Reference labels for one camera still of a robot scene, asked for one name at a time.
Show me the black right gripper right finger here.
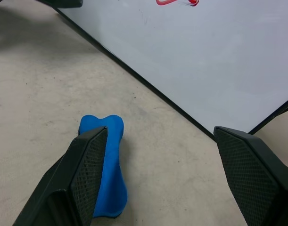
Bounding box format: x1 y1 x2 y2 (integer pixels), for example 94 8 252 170
213 126 288 226

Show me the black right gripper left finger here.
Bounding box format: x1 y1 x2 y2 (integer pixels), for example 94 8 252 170
12 126 108 226

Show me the blue whiteboard eraser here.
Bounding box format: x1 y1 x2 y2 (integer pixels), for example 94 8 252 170
78 114 128 218

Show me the black-framed whiteboard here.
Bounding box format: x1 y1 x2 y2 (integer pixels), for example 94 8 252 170
49 0 288 140

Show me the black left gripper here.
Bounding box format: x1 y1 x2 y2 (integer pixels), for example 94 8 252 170
37 0 84 8

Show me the red marker drawing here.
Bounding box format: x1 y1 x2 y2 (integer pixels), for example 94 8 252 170
156 0 199 7

